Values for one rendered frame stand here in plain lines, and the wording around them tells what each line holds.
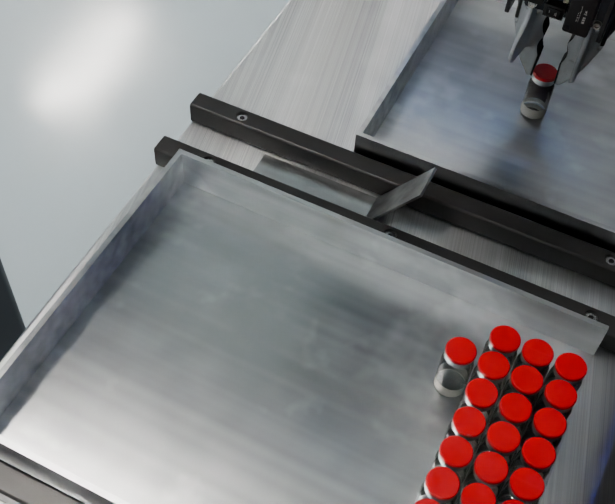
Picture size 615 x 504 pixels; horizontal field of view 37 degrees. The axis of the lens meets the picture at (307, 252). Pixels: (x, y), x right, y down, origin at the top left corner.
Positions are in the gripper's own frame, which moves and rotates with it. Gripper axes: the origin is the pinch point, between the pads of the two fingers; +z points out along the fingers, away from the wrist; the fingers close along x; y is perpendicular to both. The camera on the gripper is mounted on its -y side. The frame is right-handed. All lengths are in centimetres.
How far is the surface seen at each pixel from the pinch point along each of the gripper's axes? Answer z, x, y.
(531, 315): 3.8, 6.4, 22.0
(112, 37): 94, -103, -72
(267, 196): 2.8, -14.8, 21.8
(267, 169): 5.3, -17.0, 17.4
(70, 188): 94, -85, -29
